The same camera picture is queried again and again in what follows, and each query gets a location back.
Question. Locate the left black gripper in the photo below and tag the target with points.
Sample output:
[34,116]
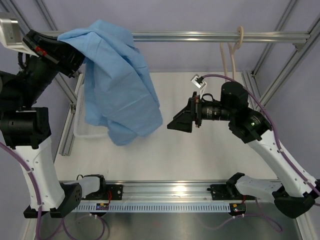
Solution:
[60,54]

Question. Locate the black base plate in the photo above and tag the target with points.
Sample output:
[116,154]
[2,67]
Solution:
[112,192]
[220,192]

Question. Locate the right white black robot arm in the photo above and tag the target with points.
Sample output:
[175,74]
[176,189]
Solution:
[253,129]

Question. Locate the aluminium top crossbar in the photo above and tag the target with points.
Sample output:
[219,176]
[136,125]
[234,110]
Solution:
[216,37]

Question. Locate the white slotted cable duct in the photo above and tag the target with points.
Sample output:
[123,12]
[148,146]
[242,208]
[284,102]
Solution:
[152,207]

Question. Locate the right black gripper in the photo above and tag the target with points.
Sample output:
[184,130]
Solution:
[198,110]

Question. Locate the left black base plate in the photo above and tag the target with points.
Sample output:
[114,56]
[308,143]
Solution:
[112,192]

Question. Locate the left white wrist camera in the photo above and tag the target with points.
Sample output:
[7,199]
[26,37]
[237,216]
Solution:
[10,36]

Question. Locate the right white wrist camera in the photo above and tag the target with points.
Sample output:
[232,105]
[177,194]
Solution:
[199,82]

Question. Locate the beige wooden hanger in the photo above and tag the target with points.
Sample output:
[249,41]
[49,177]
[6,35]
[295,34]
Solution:
[232,49]

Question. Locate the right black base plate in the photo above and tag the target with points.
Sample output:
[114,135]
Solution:
[220,192]

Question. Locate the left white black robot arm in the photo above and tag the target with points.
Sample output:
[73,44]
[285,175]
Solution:
[26,128]

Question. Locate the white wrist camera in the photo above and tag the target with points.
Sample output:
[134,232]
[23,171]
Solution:
[10,36]
[199,82]

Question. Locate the aluminium front rail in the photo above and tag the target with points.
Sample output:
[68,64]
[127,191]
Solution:
[165,191]

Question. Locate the light blue shirt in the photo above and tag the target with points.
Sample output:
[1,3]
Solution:
[118,91]

